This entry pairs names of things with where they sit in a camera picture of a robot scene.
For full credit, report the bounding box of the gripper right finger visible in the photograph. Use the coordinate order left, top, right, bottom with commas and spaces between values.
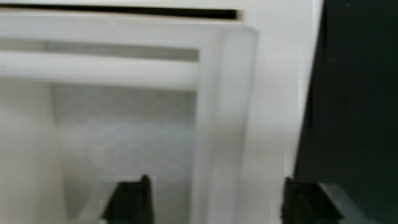
281, 178, 343, 224

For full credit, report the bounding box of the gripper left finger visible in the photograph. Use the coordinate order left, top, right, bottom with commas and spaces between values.
101, 175, 155, 224

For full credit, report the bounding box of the white cabinet body box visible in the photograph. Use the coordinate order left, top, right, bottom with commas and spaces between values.
0, 10, 258, 224

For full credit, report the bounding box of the white right fence rail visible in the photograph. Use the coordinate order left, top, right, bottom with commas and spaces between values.
0, 0, 325, 224

